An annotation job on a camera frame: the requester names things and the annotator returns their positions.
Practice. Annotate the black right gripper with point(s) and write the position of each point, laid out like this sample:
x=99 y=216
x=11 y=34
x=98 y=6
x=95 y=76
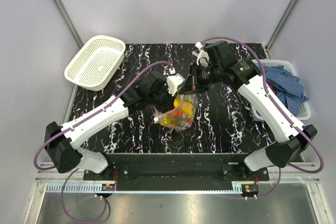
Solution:
x=189 y=86

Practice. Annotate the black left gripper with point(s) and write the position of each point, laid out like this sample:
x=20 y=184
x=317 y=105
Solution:
x=170 y=98

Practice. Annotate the clear zip top bag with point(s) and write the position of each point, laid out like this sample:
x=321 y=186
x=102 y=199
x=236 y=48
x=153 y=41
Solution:
x=178 y=118

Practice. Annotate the yellow fake bell pepper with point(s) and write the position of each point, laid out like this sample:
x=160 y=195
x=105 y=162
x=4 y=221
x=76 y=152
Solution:
x=178 y=101

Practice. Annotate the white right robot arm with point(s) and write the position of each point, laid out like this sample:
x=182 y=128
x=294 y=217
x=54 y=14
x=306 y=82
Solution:
x=217 y=63

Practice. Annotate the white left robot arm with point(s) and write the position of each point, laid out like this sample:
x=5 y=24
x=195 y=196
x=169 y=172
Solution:
x=65 y=150

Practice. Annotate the white perforated basket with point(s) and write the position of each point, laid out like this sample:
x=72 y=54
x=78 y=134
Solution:
x=96 y=62

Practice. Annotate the blue checkered cloth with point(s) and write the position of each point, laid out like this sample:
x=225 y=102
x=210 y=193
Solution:
x=287 y=87

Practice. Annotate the white-blue laundry basket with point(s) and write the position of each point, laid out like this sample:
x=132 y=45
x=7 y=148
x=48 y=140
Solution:
x=305 y=112

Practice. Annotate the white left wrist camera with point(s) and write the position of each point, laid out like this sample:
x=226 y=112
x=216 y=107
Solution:
x=174 y=82

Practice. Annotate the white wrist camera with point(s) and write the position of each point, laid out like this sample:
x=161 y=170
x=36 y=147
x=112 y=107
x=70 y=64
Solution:
x=174 y=82
x=201 y=54

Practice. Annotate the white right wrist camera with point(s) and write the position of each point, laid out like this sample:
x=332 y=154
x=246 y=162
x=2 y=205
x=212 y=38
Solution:
x=201 y=54

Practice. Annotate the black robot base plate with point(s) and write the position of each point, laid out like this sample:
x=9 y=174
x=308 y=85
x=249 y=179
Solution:
x=228 y=167

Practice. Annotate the aluminium frame rail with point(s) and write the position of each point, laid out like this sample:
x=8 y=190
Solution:
x=199 y=178

